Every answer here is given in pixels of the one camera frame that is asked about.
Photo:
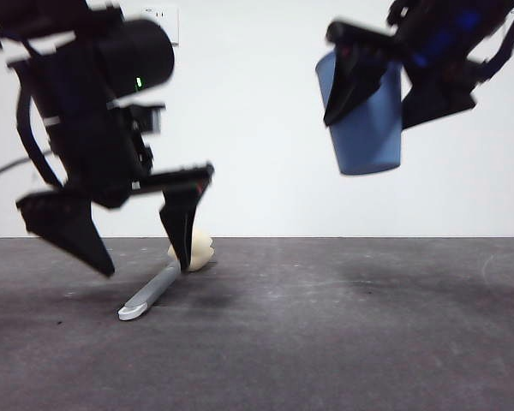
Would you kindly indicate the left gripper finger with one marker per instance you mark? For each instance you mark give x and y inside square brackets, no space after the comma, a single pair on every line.
[180,222]
[68,231]

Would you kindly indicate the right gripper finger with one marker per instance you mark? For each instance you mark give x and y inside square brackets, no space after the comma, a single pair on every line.
[351,85]
[441,100]

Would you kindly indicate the blue ribbed plastic cup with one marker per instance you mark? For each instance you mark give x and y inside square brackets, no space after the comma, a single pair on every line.
[368,141]

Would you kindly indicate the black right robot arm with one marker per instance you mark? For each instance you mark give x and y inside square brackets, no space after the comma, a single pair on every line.
[437,38]

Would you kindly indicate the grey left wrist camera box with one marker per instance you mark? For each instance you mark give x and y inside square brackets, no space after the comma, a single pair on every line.
[147,120]

